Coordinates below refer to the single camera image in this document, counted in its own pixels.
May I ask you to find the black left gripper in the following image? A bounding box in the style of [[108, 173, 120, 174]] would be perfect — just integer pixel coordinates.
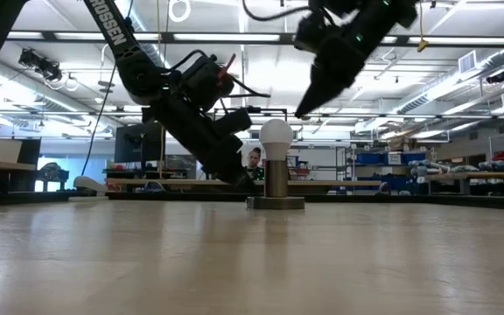
[[142, 98, 262, 193]]

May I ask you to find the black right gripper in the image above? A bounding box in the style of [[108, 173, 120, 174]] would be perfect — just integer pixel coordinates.
[[293, 0, 369, 119]]

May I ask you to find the metal lamp socket base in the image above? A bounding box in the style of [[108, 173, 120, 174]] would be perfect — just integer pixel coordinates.
[[246, 159, 306, 211]]

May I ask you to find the white lightbulb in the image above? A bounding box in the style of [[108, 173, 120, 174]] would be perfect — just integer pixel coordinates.
[[259, 117, 295, 162]]

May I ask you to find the person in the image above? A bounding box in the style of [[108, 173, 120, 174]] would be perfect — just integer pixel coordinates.
[[243, 146, 265, 181]]

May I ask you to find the large wooden desk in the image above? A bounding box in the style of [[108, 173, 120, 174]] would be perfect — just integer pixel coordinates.
[[105, 177, 383, 197]]

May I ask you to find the small blue object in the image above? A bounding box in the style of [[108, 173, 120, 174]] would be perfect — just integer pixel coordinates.
[[142, 180, 166, 194]]

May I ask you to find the blue storage bin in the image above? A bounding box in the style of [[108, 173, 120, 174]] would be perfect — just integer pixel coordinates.
[[401, 150, 428, 166], [354, 150, 389, 166], [367, 174, 420, 194]]

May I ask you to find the brown cardboard box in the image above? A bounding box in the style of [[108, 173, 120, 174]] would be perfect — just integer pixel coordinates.
[[385, 135, 416, 152]]

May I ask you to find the black computer monitor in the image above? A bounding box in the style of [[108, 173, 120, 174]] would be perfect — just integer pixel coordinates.
[[114, 121, 167, 165]]

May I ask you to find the white ceiling vent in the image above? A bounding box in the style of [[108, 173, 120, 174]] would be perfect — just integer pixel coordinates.
[[458, 50, 479, 75]]

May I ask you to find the wooden workbench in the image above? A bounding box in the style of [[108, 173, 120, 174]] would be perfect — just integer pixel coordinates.
[[424, 171, 504, 196]]

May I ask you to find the dark background machine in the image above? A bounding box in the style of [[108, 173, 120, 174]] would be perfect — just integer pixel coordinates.
[[36, 162, 71, 193]]

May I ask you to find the black cabinet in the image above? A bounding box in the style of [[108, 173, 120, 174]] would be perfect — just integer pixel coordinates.
[[15, 138, 42, 193]]

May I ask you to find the thin black frame rail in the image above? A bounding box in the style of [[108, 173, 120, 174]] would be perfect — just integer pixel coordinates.
[[0, 109, 504, 122]]

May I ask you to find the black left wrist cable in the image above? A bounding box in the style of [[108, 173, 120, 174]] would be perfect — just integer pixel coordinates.
[[164, 48, 271, 100]]

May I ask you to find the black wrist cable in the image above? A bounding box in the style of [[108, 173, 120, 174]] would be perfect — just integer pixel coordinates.
[[241, 0, 312, 22], [164, 48, 271, 100]]

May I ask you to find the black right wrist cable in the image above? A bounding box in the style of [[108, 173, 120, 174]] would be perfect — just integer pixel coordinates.
[[241, 0, 312, 22]]

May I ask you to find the yellow hanging plug cable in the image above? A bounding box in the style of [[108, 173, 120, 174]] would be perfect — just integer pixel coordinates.
[[416, 0, 431, 54]]

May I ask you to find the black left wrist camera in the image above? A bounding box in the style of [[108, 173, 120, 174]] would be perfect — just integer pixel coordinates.
[[177, 52, 239, 111]]

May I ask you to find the silver ceiling duct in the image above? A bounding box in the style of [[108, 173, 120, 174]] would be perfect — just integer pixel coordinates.
[[394, 45, 504, 116]]

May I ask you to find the black hanging cable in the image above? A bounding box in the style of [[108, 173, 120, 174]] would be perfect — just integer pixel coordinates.
[[80, 64, 117, 178]]

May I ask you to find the black overhead frame beam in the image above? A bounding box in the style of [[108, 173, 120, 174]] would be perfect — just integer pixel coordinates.
[[5, 30, 504, 48]]

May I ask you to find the white cable ring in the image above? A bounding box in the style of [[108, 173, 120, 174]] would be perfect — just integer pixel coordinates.
[[168, 0, 191, 24]]

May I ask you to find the black ceiling camera cluster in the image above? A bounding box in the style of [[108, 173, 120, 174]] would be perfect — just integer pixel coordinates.
[[17, 47, 64, 83]]

